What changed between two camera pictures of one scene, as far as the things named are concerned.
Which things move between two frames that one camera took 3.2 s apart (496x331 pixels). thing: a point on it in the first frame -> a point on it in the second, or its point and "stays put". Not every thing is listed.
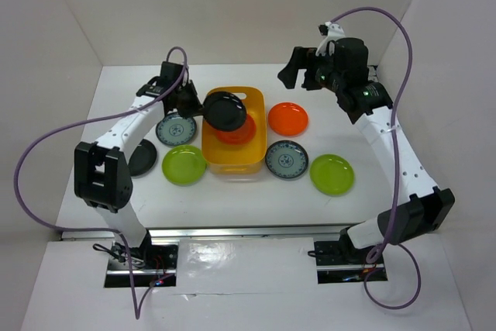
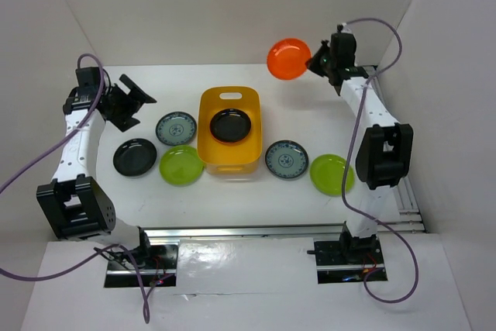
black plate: (142, 159) stays put
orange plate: (287, 118) -> (287, 58)
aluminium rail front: (218, 232) stays put
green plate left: (184, 165) stays put
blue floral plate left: (173, 129) stays put
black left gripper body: (184, 93) -> (122, 106)
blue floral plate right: (287, 160) stays put
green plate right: (332, 174) stays put
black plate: (224, 111) -> (230, 125)
